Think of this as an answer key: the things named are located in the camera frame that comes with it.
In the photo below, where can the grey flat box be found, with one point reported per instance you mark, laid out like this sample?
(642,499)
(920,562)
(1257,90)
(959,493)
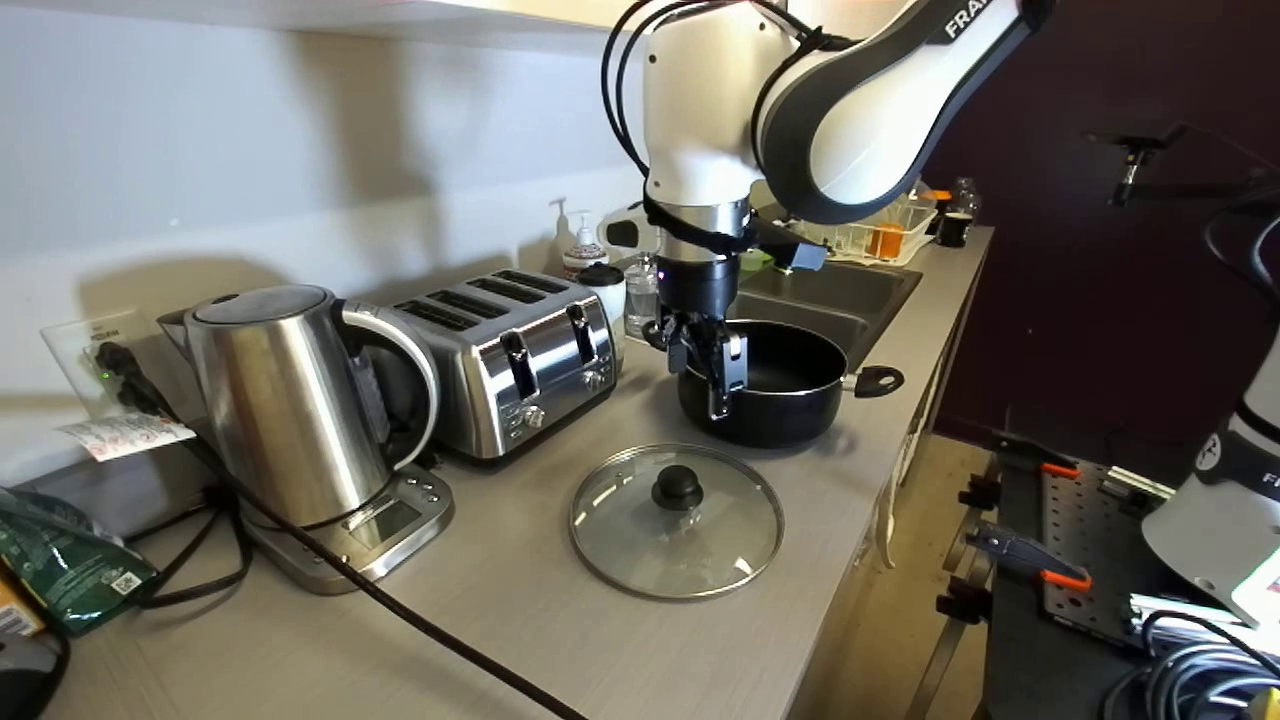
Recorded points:
(106,485)

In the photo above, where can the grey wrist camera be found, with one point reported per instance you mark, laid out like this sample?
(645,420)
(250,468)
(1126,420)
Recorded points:
(626,228)

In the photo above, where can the stainless steel electric kettle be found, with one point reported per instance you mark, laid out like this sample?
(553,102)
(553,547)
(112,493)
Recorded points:
(286,402)

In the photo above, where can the clear pump soap dispenser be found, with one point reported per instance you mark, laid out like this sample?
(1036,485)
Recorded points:
(561,242)

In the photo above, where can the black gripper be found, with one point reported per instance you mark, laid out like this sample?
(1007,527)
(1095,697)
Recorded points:
(703,294)

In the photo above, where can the stainless steel four-slot toaster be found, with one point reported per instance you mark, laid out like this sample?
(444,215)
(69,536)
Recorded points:
(522,373)

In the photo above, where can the orange cup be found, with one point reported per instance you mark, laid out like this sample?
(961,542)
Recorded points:
(888,242)

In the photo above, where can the stainless steel double sink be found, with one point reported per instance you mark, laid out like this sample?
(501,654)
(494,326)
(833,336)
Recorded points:
(853,294)

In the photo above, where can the white paper tag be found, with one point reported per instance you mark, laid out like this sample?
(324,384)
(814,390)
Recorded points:
(126,438)

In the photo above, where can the black cooking pot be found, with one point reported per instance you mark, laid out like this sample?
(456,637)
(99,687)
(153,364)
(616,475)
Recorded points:
(787,404)

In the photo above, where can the black perforated robot table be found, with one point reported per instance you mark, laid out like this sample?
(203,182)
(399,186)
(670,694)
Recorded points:
(1054,654)

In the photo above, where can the black cup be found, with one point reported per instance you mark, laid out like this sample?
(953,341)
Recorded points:
(953,228)

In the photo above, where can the green snack bag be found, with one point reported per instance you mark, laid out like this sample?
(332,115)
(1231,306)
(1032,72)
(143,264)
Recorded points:
(66,567)

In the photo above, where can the white dish rack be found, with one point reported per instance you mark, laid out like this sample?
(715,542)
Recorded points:
(903,228)

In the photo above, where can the white jar with black lid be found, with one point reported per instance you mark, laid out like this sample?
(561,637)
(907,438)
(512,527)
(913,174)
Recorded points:
(606,301)

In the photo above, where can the glass lid with black knob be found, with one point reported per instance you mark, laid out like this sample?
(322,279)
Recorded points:
(626,534)

